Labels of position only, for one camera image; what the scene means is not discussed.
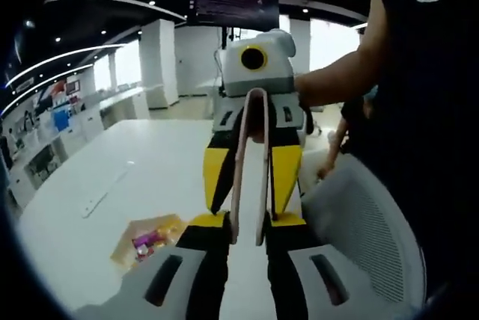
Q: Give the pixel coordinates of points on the yellow food packet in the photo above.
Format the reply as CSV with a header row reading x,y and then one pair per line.
x,y
170,232

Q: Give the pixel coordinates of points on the pink food tongs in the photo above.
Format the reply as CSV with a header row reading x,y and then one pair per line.
x,y
235,226

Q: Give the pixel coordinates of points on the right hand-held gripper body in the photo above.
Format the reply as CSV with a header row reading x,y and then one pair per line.
x,y
277,69

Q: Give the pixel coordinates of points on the white mesh office chair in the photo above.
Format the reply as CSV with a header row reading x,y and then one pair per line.
x,y
355,204

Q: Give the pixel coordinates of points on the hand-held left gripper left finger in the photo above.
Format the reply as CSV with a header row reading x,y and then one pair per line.
x,y
202,279

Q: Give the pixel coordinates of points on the bright purple food packet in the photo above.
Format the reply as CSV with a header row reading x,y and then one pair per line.
x,y
144,242

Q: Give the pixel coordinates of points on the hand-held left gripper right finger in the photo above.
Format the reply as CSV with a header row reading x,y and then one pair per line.
x,y
288,286

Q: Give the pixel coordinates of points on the long white counter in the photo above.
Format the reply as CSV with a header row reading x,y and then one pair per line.
x,y
112,107

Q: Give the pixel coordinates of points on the beige hexagonal container tray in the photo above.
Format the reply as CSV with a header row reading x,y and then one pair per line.
x,y
124,252

